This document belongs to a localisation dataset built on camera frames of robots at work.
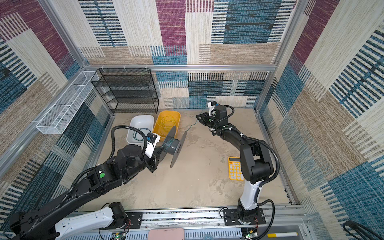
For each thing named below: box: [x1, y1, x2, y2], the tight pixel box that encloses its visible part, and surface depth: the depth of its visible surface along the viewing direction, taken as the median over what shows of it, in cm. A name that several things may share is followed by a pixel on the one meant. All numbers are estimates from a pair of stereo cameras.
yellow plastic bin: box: [152, 110, 181, 142], surface depth 113 cm
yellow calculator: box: [228, 156, 245, 181], surface depth 91 cm
